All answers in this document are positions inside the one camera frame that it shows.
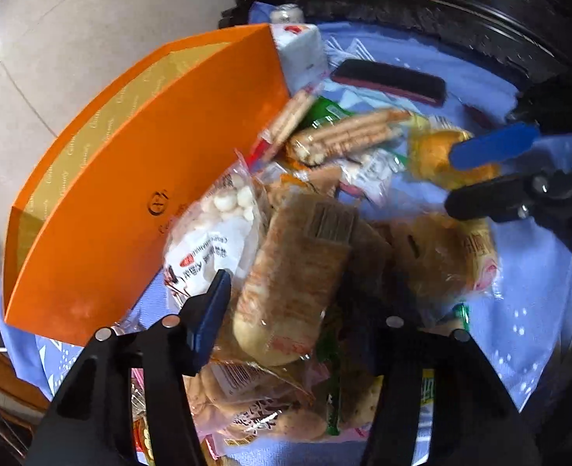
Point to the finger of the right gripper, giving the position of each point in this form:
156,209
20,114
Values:
503,199
510,141

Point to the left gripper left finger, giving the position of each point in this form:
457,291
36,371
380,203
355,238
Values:
203,318

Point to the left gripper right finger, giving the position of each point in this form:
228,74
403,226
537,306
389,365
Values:
377,293

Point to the yellow bread packet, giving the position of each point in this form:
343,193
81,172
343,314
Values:
429,145

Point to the pink biscuit bag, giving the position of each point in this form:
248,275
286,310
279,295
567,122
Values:
236,404

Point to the white marshmallow snack bag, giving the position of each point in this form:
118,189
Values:
222,230

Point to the barcode bread packet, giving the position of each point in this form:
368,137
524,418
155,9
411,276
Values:
296,273

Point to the sandwich cracker packet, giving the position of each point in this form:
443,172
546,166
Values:
313,147

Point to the green yellow cracker packet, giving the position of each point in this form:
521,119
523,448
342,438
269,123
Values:
427,392

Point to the green snack packet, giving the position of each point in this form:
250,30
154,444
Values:
323,112

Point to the blue patterned tablecloth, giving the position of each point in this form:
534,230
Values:
518,332

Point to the red bun packet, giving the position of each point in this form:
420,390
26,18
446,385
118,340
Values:
441,261

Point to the black smartphone red case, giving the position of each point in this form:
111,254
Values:
393,80

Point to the orange cardboard box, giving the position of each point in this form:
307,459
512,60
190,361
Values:
86,233

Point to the round cracker packet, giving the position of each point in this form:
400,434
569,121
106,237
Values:
279,130

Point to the floral tissue pack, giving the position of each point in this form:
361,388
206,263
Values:
301,52

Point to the white drink can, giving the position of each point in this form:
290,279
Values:
287,13

